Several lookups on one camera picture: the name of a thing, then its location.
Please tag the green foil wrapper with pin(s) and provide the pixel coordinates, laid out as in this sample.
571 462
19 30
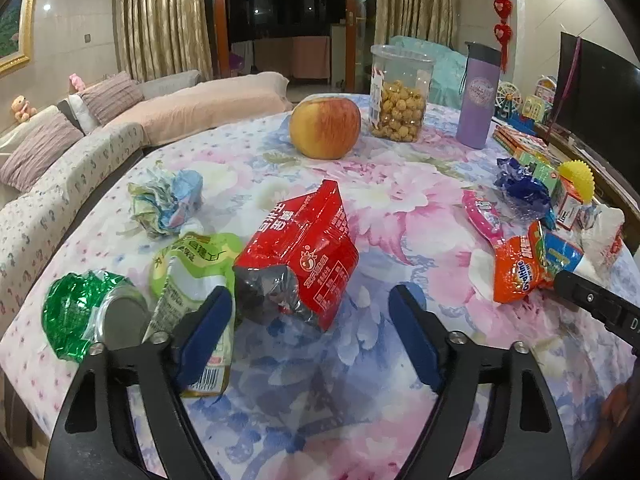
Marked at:
97 307

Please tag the orange Ovaltine wrapper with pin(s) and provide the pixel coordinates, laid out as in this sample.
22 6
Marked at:
520 265

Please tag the framed wall picture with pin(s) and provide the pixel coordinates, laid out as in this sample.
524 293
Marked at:
17 23

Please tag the red hanging knot decoration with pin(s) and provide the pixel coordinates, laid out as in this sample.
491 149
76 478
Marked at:
503 31

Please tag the floral tablecloth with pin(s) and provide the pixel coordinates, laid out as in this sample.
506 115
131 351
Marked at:
346 403

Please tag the black television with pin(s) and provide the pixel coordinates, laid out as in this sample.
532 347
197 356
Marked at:
597 100

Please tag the red yellow apple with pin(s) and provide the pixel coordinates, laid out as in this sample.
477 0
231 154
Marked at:
325 128

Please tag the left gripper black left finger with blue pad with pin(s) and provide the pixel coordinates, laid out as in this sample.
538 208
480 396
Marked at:
94 436

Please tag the striped pink cushion far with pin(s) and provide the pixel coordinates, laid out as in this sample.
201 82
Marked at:
111 97

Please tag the white plastic bag red print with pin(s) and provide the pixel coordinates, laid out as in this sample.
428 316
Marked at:
600 232

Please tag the pink snack wrapper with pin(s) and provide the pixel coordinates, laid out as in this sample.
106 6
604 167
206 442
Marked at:
484 217

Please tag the green white snack pouch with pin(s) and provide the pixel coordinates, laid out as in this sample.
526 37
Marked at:
182 276

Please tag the gold curtain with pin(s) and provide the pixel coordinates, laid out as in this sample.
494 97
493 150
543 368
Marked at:
430 20
158 38

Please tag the clear jar of snacks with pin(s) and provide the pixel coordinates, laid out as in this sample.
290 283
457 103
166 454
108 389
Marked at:
400 84

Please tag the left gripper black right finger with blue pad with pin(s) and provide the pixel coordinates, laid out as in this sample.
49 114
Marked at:
522 437

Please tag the striped pink cushion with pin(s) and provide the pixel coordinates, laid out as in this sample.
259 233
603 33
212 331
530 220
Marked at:
43 146
111 97

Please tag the crumpled dark blue wrapper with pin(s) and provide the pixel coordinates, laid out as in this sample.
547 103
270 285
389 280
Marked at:
528 197

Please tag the red white milk carton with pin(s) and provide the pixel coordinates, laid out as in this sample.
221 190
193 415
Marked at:
566 202

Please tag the light blue wrapper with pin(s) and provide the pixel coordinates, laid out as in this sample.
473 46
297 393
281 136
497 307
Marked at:
560 255

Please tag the purple tumbler black lid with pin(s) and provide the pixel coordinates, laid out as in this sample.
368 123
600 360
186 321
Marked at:
482 72

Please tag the toy ferris wheel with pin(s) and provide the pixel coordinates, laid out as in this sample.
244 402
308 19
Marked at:
508 100

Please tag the sofa with pink cover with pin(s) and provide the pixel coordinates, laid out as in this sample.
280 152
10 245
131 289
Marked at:
35 223

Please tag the red snack bag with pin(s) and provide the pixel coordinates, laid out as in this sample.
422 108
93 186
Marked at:
299 261

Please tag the teal covered furniture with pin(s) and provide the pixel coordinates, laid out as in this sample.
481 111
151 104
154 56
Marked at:
449 67

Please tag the yellow foam fruit net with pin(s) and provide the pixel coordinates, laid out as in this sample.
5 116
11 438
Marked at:
580 176

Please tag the green small carton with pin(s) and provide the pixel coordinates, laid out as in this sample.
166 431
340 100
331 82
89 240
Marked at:
540 170

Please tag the gold curtain right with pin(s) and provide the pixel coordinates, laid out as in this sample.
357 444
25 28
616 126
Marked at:
430 20

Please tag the crumpled blue green wrapper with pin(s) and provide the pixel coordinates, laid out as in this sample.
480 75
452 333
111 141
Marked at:
165 200

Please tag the white tissue piece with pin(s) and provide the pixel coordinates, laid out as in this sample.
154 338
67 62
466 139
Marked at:
482 274

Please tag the gold curtain left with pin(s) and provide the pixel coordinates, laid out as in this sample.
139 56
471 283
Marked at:
158 38

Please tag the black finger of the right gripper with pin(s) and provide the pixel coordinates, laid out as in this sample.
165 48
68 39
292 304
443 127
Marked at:
619 316

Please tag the plush teddy toy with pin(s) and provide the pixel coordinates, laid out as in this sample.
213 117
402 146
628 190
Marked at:
22 109

